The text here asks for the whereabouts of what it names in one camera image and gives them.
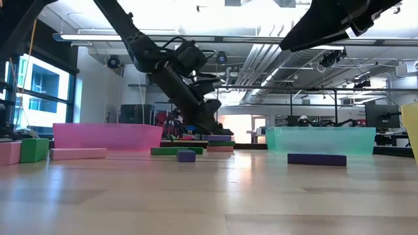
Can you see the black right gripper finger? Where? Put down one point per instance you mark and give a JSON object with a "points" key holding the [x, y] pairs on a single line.
{"points": [[313, 29]]}

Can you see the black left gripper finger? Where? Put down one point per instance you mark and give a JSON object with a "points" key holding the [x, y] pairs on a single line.
{"points": [[207, 125], [215, 106]]}

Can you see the blue wooden block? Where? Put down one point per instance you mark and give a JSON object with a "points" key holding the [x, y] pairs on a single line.
{"points": [[217, 138], [186, 156], [316, 160]]}

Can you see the green wooden block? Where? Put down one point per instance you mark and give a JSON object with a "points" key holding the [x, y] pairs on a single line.
{"points": [[163, 151], [222, 143], [199, 149], [34, 150]]}

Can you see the pink wooden block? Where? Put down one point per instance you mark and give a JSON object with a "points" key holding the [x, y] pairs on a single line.
{"points": [[220, 149], [78, 154], [9, 153]]}

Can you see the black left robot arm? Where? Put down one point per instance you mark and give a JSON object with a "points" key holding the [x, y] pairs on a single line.
{"points": [[130, 36]]}

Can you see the short ceiling light strip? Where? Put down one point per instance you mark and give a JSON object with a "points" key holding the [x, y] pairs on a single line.
{"points": [[330, 48]]}

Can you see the red background equipment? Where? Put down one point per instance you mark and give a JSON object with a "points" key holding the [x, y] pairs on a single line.
{"points": [[163, 119]]}

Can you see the round black ceiling device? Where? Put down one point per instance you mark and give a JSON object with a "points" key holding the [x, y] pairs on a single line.
{"points": [[221, 57], [113, 62]]}

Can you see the silver ceiling ducts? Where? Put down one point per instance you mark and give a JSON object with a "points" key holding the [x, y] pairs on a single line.
{"points": [[258, 62]]}

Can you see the long linear ceiling light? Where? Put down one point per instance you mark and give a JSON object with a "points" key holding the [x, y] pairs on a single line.
{"points": [[248, 40]]}

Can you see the pink translucent plastic bin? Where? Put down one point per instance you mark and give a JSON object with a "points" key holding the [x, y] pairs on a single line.
{"points": [[107, 137]]}

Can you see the black background monitor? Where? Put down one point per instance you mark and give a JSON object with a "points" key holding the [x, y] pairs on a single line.
{"points": [[382, 115]]}

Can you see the teal translucent plastic bin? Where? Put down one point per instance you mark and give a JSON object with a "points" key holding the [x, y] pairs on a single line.
{"points": [[320, 140]]}

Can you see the yellow translucent plastic bin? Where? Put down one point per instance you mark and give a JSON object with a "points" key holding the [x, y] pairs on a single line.
{"points": [[412, 130]]}

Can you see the large dark-framed window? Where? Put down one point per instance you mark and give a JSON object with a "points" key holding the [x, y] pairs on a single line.
{"points": [[45, 81]]}

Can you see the black ceiling camera cluster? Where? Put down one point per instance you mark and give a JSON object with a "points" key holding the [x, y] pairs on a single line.
{"points": [[333, 58]]}

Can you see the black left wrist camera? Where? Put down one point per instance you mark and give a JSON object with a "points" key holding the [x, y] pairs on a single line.
{"points": [[189, 58]]}

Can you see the black aluminium rig frame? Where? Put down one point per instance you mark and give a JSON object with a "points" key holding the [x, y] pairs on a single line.
{"points": [[251, 146]]}

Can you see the black background rail frame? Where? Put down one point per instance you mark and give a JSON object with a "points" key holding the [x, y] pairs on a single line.
{"points": [[310, 89]]}

